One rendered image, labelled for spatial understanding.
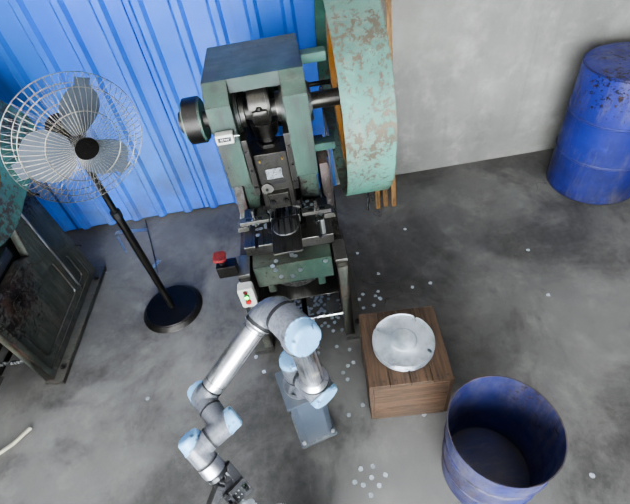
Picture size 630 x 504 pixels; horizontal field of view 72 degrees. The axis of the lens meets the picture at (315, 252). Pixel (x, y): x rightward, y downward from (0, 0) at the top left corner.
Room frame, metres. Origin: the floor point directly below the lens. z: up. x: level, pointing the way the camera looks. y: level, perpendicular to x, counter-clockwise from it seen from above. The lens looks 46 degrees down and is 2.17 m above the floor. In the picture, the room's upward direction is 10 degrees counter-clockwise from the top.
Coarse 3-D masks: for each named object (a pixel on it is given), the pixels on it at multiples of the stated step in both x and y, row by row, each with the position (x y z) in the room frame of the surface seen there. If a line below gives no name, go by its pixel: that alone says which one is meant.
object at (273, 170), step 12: (252, 144) 1.70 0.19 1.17; (264, 144) 1.65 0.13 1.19; (276, 144) 1.66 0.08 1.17; (252, 156) 1.61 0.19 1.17; (264, 156) 1.60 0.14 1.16; (276, 156) 1.60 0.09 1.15; (264, 168) 1.60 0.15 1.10; (276, 168) 1.60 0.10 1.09; (288, 168) 1.60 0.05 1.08; (264, 180) 1.60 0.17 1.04; (276, 180) 1.60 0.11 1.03; (288, 180) 1.60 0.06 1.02; (264, 192) 1.59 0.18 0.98; (276, 192) 1.58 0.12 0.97; (288, 192) 1.57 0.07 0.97; (276, 204) 1.57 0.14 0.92; (288, 204) 1.57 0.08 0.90
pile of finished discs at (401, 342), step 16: (384, 320) 1.19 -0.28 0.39; (400, 320) 1.18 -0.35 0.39; (416, 320) 1.16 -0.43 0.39; (384, 336) 1.11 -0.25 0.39; (400, 336) 1.09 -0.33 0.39; (416, 336) 1.07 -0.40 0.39; (432, 336) 1.06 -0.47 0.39; (384, 352) 1.02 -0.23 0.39; (400, 352) 1.01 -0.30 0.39; (416, 352) 0.99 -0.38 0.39; (432, 352) 0.99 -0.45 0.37; (400, 368) 0.93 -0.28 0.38; (416, 368) 0.93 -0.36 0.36
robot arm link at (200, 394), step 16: (256, 304) 0.90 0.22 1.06; (272, 304) 0.85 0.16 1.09; (256, 320) 0.84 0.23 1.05; (240, 336) 0.82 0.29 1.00; (256, 336) 0.81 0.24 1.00; (224, 352) 0.80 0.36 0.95; (240, 352) 0.78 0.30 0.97; (224, 368) 0.75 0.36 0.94; (208, 384) 0.73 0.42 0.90; (224, 384) 0.72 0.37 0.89; (192, 400) 0.70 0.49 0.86; (208, 400) 0.69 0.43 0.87
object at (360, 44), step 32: (320, 0) 1.97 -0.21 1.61; (352, 0) 1.54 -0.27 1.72; (320, 32) 2.10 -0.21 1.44; (352, 32) 1.43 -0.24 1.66; (384, 32) 1.42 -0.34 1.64; (320, 64) 2.26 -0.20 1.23; (352, 64) 1.36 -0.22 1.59; (384, 64) 1.35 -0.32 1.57; (352, 96) 1.31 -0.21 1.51; (384, 96) 1.30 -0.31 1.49; (352, 128) 1.28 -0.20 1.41; (384, 128) 1.27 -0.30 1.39; (352, 160) 1.27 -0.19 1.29; (384, 160) 1.27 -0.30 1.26; (352, 192) 1.36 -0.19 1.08
